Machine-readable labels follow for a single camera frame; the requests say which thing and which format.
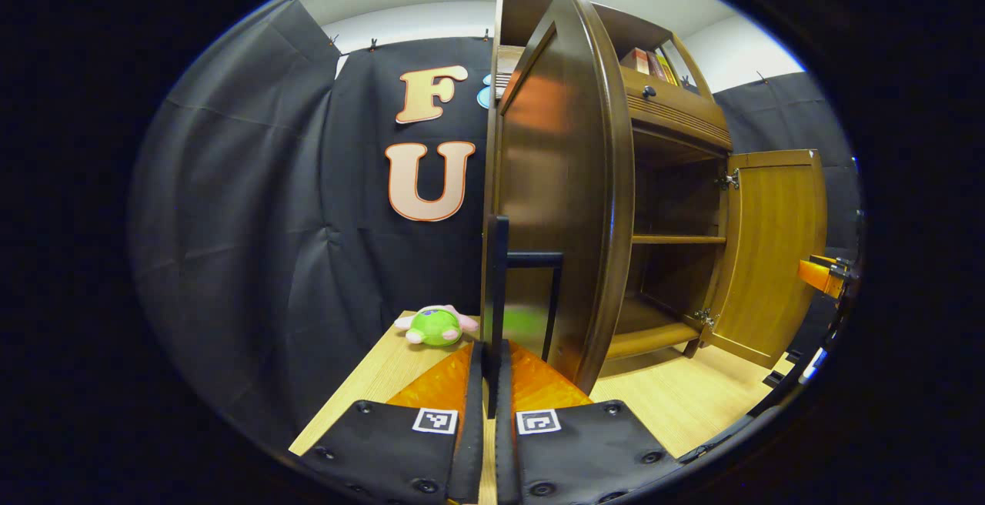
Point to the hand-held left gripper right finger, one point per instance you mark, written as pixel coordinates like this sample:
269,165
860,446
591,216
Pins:
505,466

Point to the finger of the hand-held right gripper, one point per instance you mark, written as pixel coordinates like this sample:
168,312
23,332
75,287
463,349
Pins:
816,275

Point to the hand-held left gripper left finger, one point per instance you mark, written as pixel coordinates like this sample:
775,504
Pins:
467,459

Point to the wooden cabinet door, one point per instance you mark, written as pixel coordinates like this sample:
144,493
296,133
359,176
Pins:
569,182
769,259

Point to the wooden double-door shoe cabinet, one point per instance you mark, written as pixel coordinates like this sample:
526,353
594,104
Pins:
677,205

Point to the metal door hinge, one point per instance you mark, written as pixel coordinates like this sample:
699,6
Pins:
729,179
702,318

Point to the wooden cabinet drawer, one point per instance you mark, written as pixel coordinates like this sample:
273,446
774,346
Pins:
677,116

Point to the green plush toy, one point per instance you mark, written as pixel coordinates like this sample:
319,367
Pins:
435,328

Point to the wooden inner shelf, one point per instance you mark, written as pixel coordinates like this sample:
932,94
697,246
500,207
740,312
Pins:
677,239

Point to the black drawer knob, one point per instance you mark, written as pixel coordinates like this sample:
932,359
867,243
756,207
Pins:
649,92

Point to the yellow book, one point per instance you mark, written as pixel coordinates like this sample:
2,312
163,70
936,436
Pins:
668,70

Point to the brown book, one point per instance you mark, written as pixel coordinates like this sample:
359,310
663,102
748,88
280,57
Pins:
656,66

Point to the tan book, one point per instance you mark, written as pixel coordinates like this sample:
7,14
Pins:
635,60

